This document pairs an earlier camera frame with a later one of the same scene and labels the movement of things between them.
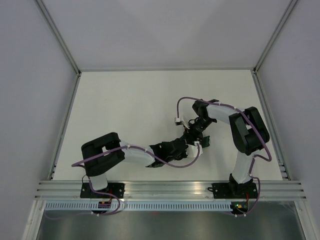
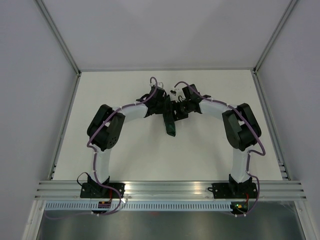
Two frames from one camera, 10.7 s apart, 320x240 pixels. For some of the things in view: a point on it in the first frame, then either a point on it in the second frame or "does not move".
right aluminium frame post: (274, 37) does not move
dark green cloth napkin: (205, 142) -> (169, 117)
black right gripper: (190, 133) -> (179, 116)
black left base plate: (116, 189) does not move
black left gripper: (184, 155) -> (161, 111)
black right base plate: (234, 190) does not move
